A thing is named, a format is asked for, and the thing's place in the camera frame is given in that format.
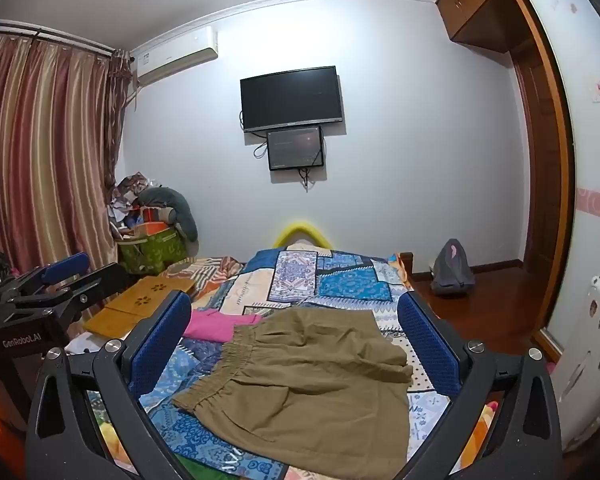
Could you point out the striped patterned quilt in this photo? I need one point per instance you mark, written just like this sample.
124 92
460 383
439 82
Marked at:
205 266

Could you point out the blue patchwork printed blanket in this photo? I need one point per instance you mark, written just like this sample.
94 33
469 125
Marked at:
340 280

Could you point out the khaki pants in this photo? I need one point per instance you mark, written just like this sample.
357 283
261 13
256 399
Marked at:
305 400

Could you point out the grey backpack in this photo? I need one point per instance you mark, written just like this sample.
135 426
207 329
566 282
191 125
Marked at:
452 270

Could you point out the small black wall monitor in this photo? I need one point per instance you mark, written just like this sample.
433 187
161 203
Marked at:
295 147

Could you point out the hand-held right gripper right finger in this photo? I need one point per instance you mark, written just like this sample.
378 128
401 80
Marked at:
427 345

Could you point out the white appliance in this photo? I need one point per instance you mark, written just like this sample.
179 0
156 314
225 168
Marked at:
587 360

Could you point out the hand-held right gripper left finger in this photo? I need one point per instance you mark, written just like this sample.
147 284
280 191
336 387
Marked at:
160 340

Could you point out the pink garment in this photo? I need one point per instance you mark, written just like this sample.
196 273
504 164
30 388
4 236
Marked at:
210 325

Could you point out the wooden overhead cabinet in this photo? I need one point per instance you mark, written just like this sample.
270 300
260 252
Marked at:
472 5

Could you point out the yellow plush pillow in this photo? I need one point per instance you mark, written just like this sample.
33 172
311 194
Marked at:
302 230

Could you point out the curtain rod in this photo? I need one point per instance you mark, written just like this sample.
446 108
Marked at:
55 39

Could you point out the green storage basket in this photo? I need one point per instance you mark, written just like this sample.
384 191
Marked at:
152 255

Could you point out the white wardrobe sliding door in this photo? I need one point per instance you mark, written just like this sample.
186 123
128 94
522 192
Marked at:
590 170

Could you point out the pile of crumpled paper clutter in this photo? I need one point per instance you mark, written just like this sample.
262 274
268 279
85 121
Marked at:
125 195

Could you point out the white air conditioner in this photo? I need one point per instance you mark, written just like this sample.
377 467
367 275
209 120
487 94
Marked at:
175 57

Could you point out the wooden wardrobe frame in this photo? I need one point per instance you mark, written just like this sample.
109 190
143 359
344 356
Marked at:
545 170

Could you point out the black wall television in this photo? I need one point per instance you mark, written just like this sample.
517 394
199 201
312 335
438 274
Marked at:
290 97

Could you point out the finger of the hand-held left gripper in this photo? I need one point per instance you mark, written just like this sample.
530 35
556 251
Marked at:
97 282
65 266

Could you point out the wooden bed frame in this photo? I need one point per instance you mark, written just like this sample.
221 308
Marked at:
406 267

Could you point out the orange box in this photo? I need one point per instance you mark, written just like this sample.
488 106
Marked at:
155 216

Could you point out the striped pink curtain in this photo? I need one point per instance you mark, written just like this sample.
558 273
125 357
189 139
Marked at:
40 150

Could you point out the bamboo lap table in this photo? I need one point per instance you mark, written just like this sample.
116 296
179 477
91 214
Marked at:
130 305

